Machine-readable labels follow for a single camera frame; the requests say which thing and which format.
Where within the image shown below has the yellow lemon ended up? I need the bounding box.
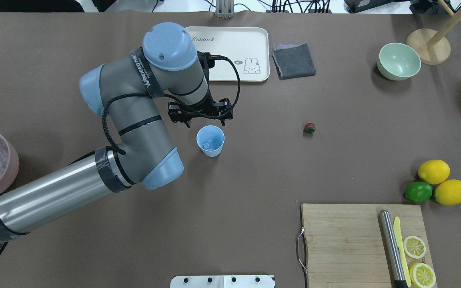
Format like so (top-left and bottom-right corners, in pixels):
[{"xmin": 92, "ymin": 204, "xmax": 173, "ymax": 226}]
[
  {"xmin": 433, "ymin": 179, "xmax": 461, "ymax": 206},
  {"xmin": 417, "ymin": 159, "xmax": 451, "ymax": 185}
]

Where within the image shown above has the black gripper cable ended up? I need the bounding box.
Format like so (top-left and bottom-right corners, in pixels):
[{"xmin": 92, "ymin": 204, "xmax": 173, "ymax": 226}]
[{"xmin": 102, "ymin": 54, "xmax": 241, "ymax": 156}]

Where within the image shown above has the yellow lemon upper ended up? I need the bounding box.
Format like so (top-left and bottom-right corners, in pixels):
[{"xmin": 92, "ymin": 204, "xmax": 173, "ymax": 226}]
[{"xmin": 417, "ymin": 159, "xmax": 451, "ymax": 185}]

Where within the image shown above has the pink bowl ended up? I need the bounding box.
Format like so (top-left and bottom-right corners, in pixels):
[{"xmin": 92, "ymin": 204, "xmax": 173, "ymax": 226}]
[{"xmin": 0, "ymin": 135, "xmax": 20, "ymax": 193}]

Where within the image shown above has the red strawberry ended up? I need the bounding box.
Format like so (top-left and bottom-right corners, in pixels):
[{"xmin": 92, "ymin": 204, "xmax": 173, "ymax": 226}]
[{"xmin": 303, "ymin": 122, "xmax": 315, "ymax": 134}]

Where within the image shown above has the clear ice cube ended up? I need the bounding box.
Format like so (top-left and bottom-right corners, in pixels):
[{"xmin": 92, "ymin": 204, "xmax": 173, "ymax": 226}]
[{"xmin": 202, "ymin": 142, "xmax": 215, "ymax": 151}]

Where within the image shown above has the yellow lemon lower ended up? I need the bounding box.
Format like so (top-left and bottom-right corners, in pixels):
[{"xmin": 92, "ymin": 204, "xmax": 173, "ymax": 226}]
[{"xmin": 433, "ymin": 179, "xmax": 461, "ymax": 206}]

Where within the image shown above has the steel muddler rod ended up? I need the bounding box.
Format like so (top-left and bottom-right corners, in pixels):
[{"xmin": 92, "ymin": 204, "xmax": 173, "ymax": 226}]
[{"xmin": 379, "ymin": 210, "xmax": 408, "ymax": 288}]

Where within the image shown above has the cream rabbit tray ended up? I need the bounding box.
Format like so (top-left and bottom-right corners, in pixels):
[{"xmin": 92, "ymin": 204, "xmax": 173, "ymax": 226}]
[{"xmin": 186, "ymin": 27, "xmax": 270, "ymax": 82}]

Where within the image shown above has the green lime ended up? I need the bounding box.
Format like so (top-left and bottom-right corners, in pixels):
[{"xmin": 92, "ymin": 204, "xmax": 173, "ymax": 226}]
[{"xmin": 405, "ymin": 182, "xmax": 433, "ymax": 203}]

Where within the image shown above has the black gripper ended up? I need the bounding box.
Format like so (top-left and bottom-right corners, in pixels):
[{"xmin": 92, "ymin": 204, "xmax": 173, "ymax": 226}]
[{"xmin": 168, "ymin": 92, "xmax": 234, "ymax": 129}]

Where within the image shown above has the lemon half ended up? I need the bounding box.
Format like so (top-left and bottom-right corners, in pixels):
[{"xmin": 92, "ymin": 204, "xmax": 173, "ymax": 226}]
[
  {"xmin": 402, "ymin": 235, "xmax": 427, "ymax": 259},
  {"xmin": 409, "ymin": 263, "xmax": 437, "ymax": 288}
]

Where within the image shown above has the yellow plastic knife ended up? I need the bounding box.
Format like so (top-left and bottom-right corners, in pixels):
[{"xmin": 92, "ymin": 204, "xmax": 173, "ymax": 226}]
[{"xmin": 392, "ymin": 216, "xmax": 412, "ymax": 288}]

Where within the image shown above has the mint green bowl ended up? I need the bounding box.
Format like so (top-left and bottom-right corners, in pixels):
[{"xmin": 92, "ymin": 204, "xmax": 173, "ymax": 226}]
[{"xmin": 377, "ymin": 42, "xmax": 421, "ymax": 81}]

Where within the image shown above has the wooden cup stand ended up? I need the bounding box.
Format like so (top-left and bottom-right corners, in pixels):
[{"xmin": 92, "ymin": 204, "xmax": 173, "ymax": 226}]
[{"xmin": 407, "ymin": 0, "xmax": 461, "ymax": 65}]

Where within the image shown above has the lemon half lower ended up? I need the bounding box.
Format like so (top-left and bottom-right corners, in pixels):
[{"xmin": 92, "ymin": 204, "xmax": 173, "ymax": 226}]
[{"xmin": 409, "ymin": 263, "xmax": 437, "ymax": 288}]

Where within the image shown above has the lemon half upper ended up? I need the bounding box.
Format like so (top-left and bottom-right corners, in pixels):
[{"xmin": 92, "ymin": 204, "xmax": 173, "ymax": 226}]
[{"xmin": 402, "ymin": 235, "xmax": 427, "ymax": 259}]

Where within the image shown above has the grey folded cloth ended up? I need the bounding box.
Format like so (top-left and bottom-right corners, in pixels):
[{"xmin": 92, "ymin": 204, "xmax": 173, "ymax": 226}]
[{"xmin": 272, "ymin": 42, "xmax": 316, "ymax": 80}]

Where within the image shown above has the bamboo cutting board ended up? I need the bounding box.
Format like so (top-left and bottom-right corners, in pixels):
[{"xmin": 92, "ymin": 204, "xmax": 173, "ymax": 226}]
[{"xmin": 301, "ymin": 204, "xmax": 429, "ymax": 288}]

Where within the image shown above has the light blue plastic cup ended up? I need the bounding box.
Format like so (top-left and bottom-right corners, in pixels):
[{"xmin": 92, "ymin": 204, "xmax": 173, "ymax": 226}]
[{"xmin": 196, "ymin": 125, "xmax": 225, "ymax": 157}]

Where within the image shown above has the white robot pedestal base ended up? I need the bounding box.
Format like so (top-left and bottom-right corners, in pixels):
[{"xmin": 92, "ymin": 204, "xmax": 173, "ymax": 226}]
[{"xmin": 170, "ymin": 274, "xmax": 276, "ymax": 288}]

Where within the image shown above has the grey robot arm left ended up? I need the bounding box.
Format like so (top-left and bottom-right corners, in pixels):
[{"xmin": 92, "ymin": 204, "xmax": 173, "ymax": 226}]
[{"xmin": 0, "ymin": 22, "xmax": 235, "ymax": 250}]

